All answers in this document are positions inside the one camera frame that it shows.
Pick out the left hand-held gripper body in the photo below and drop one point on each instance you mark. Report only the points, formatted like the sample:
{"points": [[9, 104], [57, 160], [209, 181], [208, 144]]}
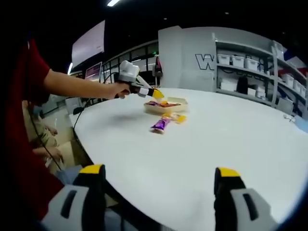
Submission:
{"points": [[128, 72]]}

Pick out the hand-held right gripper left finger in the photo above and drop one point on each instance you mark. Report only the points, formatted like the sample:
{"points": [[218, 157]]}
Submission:
{"points": [[89, 192]]}

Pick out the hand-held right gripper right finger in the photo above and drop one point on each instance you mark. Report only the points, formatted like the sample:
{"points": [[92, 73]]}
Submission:
{"points": [[228, 192]]}

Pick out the beige hexagonal container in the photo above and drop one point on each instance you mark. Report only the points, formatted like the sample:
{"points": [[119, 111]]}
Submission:
{"points": [[166, 110]]}

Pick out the large purple food packet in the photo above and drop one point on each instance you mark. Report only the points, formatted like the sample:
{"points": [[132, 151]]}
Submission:
{"points": [[160, 125]]}

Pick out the clear yellow-ended food packet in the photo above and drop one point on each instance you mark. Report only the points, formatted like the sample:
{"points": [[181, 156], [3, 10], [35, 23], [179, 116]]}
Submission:
{"points": [[180, 119]]}

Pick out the person's left hand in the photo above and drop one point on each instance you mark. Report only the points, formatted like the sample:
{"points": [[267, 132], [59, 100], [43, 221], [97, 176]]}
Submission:
{"points": [[115, 90]]}

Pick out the red hanging garment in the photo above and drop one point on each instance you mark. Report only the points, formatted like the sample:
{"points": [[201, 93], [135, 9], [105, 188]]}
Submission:
{"points": [[158, 68]]}

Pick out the blue denim trousers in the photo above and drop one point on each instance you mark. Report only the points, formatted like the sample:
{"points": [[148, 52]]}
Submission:
{"points": [[69, 174]]}

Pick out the monitor with pink screen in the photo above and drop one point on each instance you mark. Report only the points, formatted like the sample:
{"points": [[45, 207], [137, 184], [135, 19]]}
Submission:
{"points": [[93, 71]]}

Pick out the white lettered partition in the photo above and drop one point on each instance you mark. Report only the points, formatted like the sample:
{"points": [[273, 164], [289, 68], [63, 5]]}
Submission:
{"points": [[178, 60]]}

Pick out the hanging white screen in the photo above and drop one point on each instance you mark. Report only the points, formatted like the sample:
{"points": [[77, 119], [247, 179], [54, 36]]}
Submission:
{"points": [[87, 45]]}

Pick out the ceiling light strip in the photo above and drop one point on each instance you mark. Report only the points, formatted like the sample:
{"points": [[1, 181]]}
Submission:
{"points": [[114, 2]]}

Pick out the operator in red shirt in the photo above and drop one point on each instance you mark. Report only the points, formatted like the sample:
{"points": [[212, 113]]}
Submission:
{"points": [[24, 144]]}

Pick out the white cardboard box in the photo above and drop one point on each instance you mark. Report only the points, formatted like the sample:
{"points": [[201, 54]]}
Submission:
{"points": [[228, 86]]}

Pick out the grey shelving unit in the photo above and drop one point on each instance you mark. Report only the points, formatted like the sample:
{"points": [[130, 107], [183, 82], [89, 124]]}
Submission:
{"points": [[240, 93]]}

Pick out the row of white storage bins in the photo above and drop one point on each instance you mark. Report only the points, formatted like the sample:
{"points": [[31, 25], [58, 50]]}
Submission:
{"points": [[237, 60]]}

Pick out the black bag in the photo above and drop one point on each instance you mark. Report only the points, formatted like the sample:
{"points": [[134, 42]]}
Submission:
{"points": [[242, 85]]}

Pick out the grey chair backrest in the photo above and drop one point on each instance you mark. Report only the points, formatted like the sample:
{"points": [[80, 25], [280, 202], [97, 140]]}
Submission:
{"points": [[286, 106]]}

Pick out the red white blue flag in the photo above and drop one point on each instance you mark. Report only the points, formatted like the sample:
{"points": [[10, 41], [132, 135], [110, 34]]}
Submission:
{"points": [[294, 61]]}

